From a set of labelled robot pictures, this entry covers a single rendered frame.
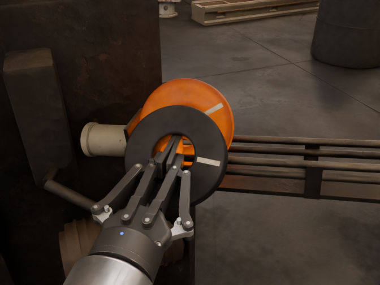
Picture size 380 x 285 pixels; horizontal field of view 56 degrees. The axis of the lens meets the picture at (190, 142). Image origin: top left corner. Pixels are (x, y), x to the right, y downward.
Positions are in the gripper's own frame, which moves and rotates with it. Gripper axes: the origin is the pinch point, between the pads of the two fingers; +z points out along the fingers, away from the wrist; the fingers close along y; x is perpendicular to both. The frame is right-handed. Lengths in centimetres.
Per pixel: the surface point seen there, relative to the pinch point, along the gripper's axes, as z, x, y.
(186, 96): 8.9, 4.9, 0.2
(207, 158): -0.5, 0.8, 5.5
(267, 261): 37, -73, 19
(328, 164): 2.2, 0.3, 22.2
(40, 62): 6.4, 10.0, -22.7
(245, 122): 130, -79, 1
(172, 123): 3.3, 3.4, -0.6
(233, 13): 346, -87, -36
